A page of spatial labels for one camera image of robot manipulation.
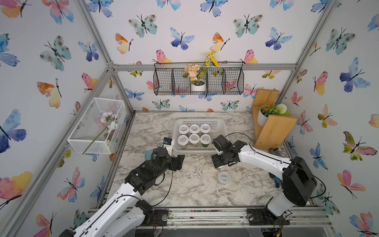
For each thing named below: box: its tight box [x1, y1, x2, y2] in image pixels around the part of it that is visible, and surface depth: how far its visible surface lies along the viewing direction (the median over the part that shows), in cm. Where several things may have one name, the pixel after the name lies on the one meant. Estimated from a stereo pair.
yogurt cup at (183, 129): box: [178, 124, 190, 135], surface depth 101 cm
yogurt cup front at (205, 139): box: [199, 133, 212, 148], surface depth 98 cm
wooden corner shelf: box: [250, 88, 299, 149], surface depth 90 cm
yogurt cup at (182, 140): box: [177, 134, 190, 147], surface depth 96 cm
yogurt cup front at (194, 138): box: [188, 133, 201, 145], surface depth 98 cm
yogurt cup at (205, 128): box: [199, 123, 211, 134], surface depth 102 cm
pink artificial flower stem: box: [81, 111, 119, 155], surface depth 75 cm
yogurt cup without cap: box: [217, 171, 231, 185], surface depth 83 cm
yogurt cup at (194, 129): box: [189, 124, 200, 134], surface depth 101 cm
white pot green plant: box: [257, 101, 291, 127], surface depth 93 cm
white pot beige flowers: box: [182, 51, 220, 92], surface depth 88 cm
